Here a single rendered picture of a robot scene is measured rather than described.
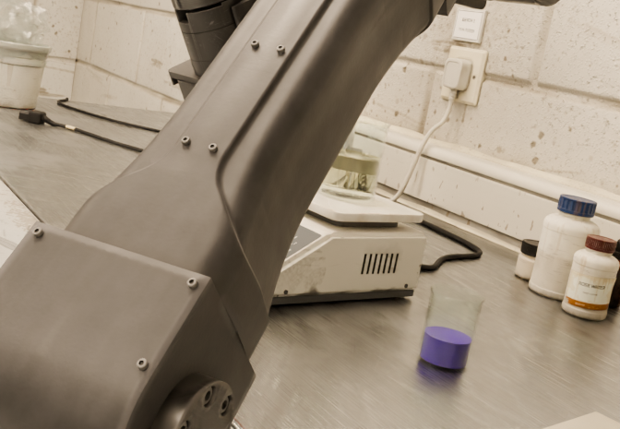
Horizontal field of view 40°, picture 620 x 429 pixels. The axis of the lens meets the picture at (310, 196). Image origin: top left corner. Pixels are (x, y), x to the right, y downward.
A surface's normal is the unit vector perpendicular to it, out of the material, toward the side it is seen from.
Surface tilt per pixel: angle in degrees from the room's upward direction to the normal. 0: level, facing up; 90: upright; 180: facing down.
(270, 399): 0
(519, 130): 90
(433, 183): 90
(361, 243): 90
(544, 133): 90
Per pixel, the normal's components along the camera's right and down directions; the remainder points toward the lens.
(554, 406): 0.18, -0.97
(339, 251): 0.60, 0.26
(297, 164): 0.89, 0.19
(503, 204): -0.84, -0.06
